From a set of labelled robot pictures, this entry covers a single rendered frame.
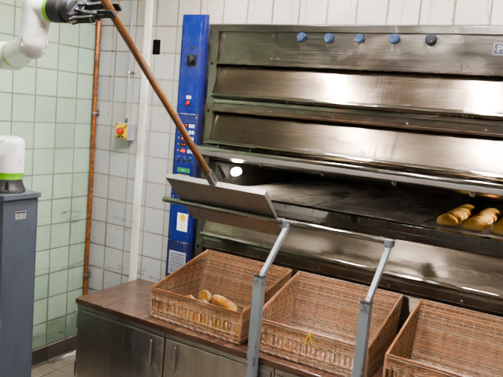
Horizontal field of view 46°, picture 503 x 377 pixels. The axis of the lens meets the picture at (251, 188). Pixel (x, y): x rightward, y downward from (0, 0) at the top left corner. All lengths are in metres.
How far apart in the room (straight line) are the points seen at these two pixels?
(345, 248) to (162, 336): 1.00
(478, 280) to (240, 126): 1.43
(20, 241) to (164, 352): 0.87
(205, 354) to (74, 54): 1.95
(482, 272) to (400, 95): 0.89
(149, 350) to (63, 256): 1.08
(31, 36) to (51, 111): 1.39
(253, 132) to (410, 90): 0.86
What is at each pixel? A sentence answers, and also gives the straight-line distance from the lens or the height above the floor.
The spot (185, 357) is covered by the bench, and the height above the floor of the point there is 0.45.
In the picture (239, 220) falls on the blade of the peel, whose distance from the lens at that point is 2.96.
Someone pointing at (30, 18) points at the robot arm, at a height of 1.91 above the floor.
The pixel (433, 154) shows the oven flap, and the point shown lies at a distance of 2.85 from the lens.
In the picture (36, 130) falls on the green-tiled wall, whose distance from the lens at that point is 3.63.
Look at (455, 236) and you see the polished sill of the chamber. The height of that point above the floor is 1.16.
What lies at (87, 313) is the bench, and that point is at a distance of 3.34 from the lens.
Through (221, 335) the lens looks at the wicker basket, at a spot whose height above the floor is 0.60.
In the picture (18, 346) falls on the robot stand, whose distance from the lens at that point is 3.02.
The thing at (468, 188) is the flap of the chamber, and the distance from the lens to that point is 2.68.
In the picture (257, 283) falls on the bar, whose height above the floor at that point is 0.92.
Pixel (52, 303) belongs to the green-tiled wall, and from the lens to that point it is 3.96.
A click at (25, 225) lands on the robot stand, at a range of 2.86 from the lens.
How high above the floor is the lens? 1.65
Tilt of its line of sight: 8 degrees down
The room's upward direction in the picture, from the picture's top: 5 degrees clockwise
